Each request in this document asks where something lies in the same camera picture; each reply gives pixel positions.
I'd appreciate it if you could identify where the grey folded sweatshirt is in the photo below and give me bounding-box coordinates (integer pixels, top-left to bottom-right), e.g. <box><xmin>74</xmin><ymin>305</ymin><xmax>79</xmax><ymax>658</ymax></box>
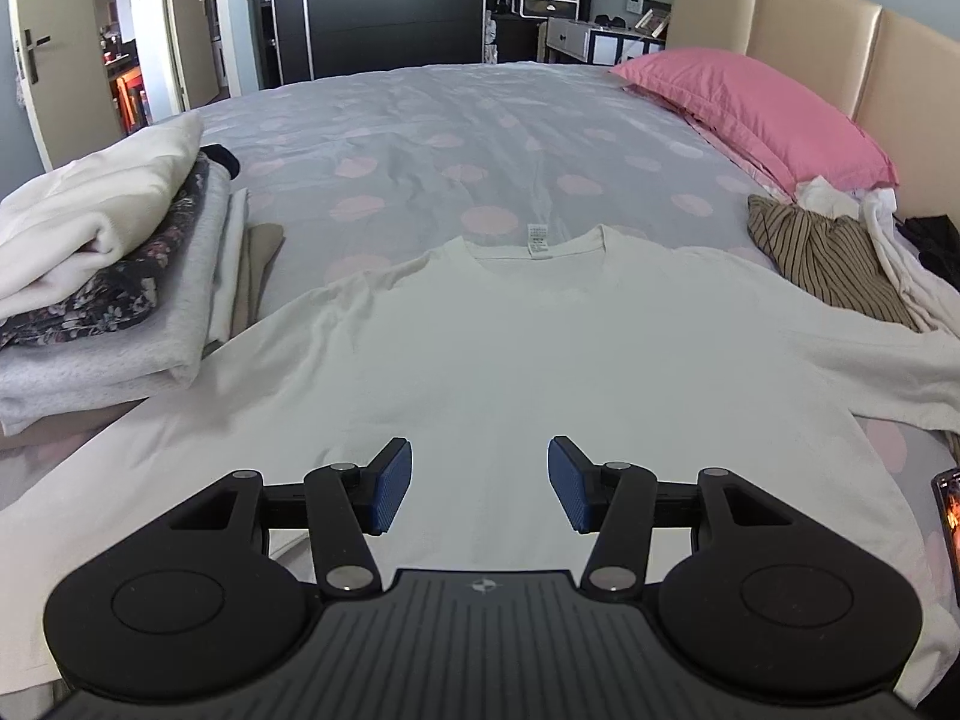
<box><xmin>2</xmin><ymin>163</ymin><xmax>231</xmax><ymax>436</ymax></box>

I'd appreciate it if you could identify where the bedside desk with items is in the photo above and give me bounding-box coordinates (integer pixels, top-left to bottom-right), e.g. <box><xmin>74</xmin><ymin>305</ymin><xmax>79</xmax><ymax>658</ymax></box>
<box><xmin>544</xmin><ymin>0</ymin><xmax>672</xmax><ymax>67</ymax></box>

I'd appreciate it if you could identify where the dark floral folded garment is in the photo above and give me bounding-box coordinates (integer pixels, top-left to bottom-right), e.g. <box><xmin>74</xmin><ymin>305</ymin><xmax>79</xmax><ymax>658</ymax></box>
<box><xmin>2</xmin><ymin>154</ymin><xmax>212</xmax><ymax>348</ymax></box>

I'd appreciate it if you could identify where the white drawer unit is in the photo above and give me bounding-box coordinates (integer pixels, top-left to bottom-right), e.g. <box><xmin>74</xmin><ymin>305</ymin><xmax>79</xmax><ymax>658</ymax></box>
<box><xmin>512</xmin><ymin>0</ymin><xmax>579</xmax><ymax>20</ymax></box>

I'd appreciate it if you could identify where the cream folded sweater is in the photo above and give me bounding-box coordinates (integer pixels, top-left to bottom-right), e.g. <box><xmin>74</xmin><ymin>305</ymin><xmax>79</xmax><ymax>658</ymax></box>
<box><xmin>0</xmin><ymin>110</ymin><xmax>203</xmax><ymax>319</ymax></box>

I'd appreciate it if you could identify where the cream door with handle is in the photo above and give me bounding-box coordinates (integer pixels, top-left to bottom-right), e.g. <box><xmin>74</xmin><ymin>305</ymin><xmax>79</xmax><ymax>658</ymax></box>
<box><xmin>8</xmin><ymin>0</ymin><xmax>122</xmax><ymax>171</ymax></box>

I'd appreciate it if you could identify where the black garment by headboard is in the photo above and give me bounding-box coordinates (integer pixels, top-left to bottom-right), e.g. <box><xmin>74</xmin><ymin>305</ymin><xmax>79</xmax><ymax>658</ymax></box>
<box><xmin>896</xmin><ymin>215</ymin><xmax>960</xmax><ymax>289</ymax></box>

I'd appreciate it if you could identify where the pink pillow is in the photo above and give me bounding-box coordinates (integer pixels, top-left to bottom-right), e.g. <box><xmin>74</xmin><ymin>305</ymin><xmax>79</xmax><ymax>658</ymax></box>
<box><xmin>612</xmin><ymin>47</ymin><xmax>900</xmax><ymax>195</ymax></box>

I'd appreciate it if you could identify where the beige folded towel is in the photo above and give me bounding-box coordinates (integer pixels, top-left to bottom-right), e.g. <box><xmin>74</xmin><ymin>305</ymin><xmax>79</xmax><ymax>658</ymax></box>
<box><xmin>229</xmin><ymin>223</ymin><xmax>285</xmax><ymax>337</ymax></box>

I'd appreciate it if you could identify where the beige padded headboard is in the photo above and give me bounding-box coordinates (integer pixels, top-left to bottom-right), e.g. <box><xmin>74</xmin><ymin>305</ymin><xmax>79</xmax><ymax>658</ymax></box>
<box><xmin>667</xmin><ymin>0</ymin><xmax>960</xmax><ymax>218</ymax></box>

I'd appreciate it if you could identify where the olive striped garment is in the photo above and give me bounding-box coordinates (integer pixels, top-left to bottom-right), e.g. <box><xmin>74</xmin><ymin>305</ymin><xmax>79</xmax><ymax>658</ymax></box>
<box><xmin>747</xmin><ymin>195</ymin><xmax>921</xmax><ymax>332</ymax></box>

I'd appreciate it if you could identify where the white t-shirt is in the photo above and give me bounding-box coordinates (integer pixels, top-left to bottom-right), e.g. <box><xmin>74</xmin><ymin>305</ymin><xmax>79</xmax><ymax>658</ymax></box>
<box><xmin>2</xmin><ymin>226</ymin><xmax>958</xmax><ymax>702</ymax></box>

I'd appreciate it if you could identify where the black wardrobe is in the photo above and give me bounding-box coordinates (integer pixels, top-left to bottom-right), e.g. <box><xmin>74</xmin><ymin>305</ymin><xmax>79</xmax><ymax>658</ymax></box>
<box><xmin>260</xmin><ymin>0</ymin><xmax>487</xmax><ymax>86</ymax></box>

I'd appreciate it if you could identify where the black sock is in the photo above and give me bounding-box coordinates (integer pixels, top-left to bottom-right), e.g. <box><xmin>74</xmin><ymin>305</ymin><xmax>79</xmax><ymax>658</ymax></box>
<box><xmin>200</xmin><ymin>143</ymin><xmax>241</xmax><ymax>181</ymax></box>

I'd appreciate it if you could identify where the white folded cloth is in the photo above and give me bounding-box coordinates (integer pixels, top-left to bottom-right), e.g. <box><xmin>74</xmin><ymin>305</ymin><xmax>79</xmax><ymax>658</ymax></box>
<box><xmin>203</xmin><ymin>188</ymin><xmax>251</xmax><ymax>355</ymax></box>

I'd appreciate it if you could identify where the smartphone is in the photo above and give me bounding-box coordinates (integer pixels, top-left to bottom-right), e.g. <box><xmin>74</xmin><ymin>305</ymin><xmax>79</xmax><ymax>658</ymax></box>
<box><xmin>931</xmin><ymin>470</ymin><xmax>960</xmax><ymax>585</ymax></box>

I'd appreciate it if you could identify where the white crumpled garment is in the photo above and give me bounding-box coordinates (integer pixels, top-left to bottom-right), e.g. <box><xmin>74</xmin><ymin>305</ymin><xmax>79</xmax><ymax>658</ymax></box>
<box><xmin>796</xmin><ymin>177</ymin><xmax>960</xmax><ymax>337</ymax></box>

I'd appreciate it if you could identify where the grey pink-dotted bed cover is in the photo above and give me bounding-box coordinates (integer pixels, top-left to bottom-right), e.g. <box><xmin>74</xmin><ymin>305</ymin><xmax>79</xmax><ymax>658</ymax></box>
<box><xmin>0</xmin><ymin>60</ymin><xmax>960</xmax><ymax>616</ymax></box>

